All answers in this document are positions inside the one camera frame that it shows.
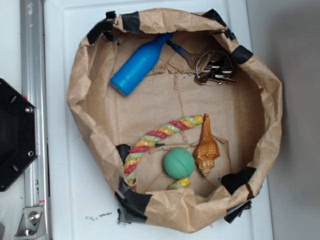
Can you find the brown paper bag bin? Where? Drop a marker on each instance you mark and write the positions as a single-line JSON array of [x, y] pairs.
[[245, 117]]

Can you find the green dimpled ball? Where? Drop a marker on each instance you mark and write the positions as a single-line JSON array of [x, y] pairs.
[[179, 163]]

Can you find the orange conch seashell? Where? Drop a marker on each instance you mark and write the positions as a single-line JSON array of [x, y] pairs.
[[207, 150]]

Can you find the blue plastic bottle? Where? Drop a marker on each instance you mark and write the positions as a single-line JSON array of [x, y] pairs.
[[136, 68]]

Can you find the bunch of silver keys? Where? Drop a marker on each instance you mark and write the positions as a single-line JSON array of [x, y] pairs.
[[217, 71]]

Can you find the multicolored rope toy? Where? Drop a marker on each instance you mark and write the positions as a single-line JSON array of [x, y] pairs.
[[149, 140]]

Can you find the blue handled bottle opener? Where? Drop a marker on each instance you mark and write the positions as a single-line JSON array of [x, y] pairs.
[[192, 58]]

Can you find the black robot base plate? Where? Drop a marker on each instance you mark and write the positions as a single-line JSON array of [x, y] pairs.
[[17, 135]]

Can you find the aluminium profile rail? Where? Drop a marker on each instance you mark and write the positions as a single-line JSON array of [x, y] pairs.
[[33, 81]]

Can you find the metal corner bracket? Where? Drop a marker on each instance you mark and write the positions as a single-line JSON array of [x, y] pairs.
[[32, 224]]

